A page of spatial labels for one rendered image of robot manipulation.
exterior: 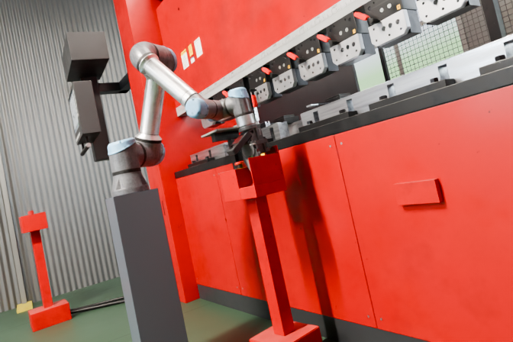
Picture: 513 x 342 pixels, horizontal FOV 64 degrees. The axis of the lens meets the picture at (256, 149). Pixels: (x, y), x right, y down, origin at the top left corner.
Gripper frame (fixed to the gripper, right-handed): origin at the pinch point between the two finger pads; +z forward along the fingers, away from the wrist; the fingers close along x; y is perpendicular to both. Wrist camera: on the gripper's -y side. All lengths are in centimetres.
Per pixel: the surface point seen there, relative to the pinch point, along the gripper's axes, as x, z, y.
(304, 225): 4.0, 26.5, 21.6
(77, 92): 152, -79, -1
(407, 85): -53, -17, 30
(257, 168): -4.9, -3.5, -2.9
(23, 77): 324, -145, 15
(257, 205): 2.1, 10.7, -2.0
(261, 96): 27, -36, 40
